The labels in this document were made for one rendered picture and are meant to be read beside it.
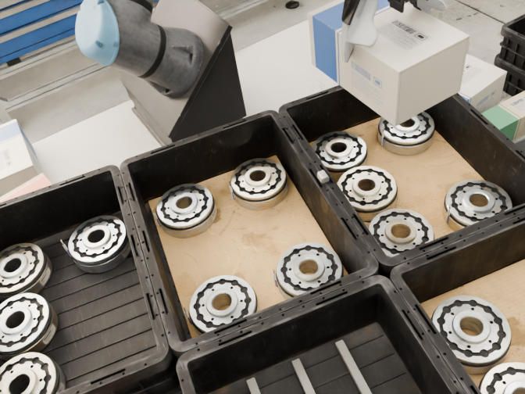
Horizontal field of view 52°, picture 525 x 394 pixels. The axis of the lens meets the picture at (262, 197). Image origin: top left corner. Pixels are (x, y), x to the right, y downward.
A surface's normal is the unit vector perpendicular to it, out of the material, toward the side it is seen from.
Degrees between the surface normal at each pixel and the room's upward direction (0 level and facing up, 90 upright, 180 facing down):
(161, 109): 44
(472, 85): 0
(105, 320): 0
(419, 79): 90
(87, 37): 50
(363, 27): 58
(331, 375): 0
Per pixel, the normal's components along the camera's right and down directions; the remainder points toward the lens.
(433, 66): 0.52, 0.58
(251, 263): -0.13, -0.66
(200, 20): -0.67, -0.15
